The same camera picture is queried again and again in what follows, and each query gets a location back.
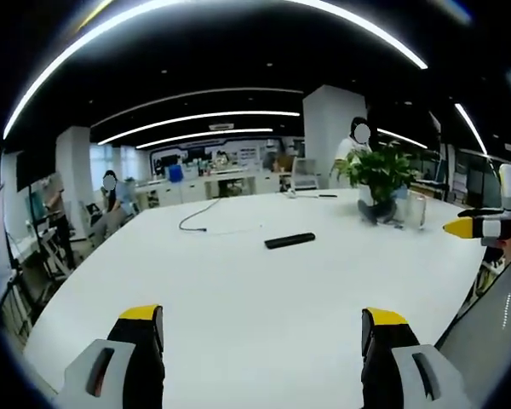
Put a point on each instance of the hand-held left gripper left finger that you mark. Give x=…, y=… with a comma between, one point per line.
x=128, y=362

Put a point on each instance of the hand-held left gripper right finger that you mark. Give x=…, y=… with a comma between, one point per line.
x=398, y=362

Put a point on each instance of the black remote control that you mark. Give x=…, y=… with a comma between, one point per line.
x=289, y=240

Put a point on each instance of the clear glass jar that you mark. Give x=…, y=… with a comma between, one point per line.
x=416, y=211

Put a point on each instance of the green potted plant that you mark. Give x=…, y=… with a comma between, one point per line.
x=377, y=179

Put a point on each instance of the small black flat object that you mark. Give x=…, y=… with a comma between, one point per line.
x=328, y=195

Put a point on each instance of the white office chair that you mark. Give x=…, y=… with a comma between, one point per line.
x=305, y=174

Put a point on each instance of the small white object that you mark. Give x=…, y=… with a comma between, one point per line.
x=290, y=195

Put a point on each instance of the white counter cabinet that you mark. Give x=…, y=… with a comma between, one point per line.
x=204, y=183

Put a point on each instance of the blue bin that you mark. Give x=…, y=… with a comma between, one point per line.
x=175, y=173

